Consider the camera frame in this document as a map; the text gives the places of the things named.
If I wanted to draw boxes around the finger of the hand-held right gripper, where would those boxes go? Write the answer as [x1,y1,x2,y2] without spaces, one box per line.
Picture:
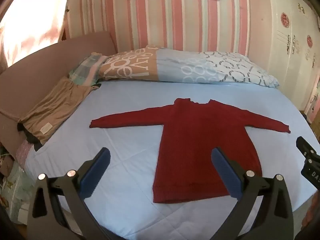
[296,136,320,161]

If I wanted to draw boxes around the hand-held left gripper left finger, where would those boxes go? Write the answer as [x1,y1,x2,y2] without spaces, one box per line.
[26,147,118,240]

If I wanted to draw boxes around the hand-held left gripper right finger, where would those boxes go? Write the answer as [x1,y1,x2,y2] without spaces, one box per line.
[207,147,297,240]

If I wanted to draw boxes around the red knit sweater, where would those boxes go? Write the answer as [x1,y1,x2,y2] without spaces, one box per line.
[89,97,292,204]

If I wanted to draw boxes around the light blue bed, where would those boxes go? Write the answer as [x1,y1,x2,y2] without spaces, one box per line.
[25,80,315,240]

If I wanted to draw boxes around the black cloth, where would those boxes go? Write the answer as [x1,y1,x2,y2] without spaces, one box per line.
[17,123,43,152]

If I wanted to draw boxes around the tan folded garment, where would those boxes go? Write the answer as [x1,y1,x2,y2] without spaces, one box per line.
[17,77,100,145]

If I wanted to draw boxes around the floral cloth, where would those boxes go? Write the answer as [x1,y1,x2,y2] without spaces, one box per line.
[0,140,38,227]

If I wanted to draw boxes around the checkered pastel pillow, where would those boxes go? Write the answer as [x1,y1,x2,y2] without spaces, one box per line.
[69,52,108,87]

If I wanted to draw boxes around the white wardrobe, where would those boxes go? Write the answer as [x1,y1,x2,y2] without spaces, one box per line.
[265,0,320,115]

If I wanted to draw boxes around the patterned blue and tan quilt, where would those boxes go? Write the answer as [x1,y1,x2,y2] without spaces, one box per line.
[96,45,280,88]

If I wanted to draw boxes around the brown padded headboard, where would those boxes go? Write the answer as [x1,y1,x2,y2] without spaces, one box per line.
[0,31,118,160]

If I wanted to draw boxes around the pink window curtain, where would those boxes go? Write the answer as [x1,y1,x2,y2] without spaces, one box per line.
[0,0,73,68]

